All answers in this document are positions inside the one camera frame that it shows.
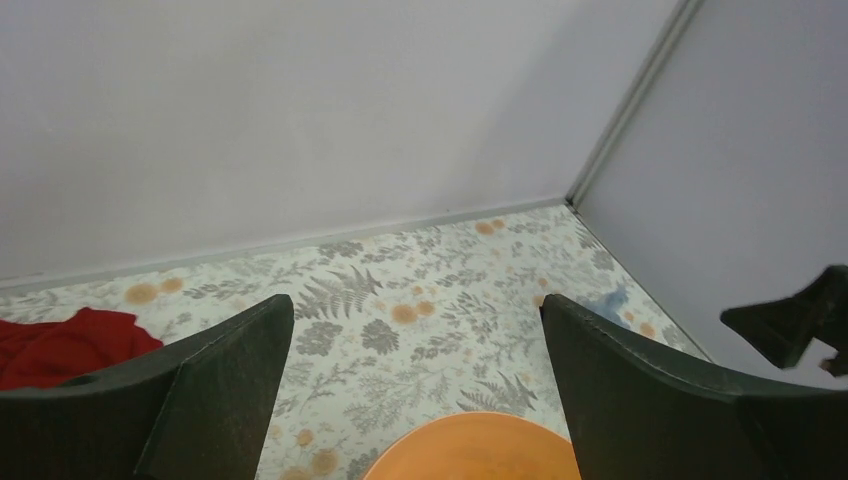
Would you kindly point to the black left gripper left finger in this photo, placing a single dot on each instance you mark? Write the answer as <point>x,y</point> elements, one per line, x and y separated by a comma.
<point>198,408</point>

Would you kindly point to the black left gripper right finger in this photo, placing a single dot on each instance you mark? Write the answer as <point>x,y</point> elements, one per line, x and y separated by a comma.
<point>638,409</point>

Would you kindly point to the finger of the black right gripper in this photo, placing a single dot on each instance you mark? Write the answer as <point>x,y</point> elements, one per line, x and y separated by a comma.
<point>781,330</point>

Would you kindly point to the light blue trash bag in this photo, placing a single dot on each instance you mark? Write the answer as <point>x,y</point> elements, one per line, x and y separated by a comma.
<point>609,305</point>

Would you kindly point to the orange plastic trash bin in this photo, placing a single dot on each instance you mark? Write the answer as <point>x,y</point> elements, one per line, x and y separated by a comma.
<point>477,445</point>

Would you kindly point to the red cloth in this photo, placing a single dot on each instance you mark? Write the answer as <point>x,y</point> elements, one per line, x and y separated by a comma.
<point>47,354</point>

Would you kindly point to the floral patterned table mat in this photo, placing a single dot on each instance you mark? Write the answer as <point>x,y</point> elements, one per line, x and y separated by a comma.
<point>391,331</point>

